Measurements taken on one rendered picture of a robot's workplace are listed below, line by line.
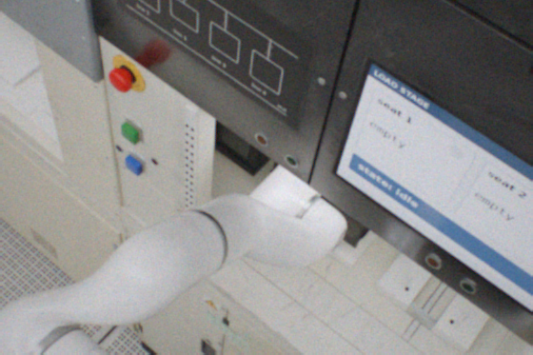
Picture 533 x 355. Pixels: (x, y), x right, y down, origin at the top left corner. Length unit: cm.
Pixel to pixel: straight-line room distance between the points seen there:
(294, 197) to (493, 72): 54
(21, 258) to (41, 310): 165
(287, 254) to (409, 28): 47
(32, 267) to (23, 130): 86
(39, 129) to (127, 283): 92
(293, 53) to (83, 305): 36
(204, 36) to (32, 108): 89
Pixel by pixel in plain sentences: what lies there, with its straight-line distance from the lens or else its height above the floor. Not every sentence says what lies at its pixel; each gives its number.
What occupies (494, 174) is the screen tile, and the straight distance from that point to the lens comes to 78.
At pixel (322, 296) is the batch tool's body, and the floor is 87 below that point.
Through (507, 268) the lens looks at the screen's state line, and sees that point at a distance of 88.
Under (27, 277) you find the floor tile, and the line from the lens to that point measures 251.
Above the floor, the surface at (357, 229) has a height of 102.
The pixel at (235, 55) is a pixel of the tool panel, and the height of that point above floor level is 156.
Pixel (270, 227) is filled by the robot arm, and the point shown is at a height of 132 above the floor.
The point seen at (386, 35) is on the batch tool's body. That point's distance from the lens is 74.
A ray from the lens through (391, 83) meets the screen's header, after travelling 77.
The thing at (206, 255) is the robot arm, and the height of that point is 142.
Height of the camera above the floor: 225
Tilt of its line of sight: 57 degrees down
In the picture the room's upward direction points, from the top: 10 degrees clockwise
